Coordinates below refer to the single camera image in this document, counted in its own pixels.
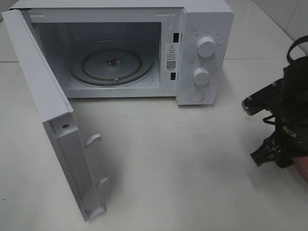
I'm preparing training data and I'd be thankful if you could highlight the pink round plate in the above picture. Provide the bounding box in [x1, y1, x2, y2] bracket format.
[289, 156, 308, 183]

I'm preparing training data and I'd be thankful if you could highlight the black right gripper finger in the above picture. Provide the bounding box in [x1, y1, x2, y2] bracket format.
[250, 137, 281, 167]

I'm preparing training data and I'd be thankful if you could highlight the white microwave oven body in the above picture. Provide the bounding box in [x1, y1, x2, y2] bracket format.
[8, 0, 234, 105]

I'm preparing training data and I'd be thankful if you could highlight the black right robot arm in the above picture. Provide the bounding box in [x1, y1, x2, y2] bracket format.
[242, 57, 308, 168]

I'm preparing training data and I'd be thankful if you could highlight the white microwave door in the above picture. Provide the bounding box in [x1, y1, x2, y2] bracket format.
[2, 10, 108, 221]

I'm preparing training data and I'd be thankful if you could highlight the white warning label sticker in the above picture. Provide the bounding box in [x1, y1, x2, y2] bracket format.
[165, 43, 179, 72]

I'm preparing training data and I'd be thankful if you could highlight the white dial knob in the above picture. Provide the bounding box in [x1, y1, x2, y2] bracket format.
[196, 36, 217, 58]
[193, 68, 210, 86]

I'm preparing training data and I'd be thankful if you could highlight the round white door button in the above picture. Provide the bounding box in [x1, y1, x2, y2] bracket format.
[189, 90, 205, 102]

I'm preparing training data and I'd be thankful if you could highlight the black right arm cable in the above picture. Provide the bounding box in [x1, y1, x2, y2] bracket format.
[262, 35, 308, 126]

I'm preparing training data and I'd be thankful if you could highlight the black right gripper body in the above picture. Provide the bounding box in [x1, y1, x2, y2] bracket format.
[262, 122, 308, 169]

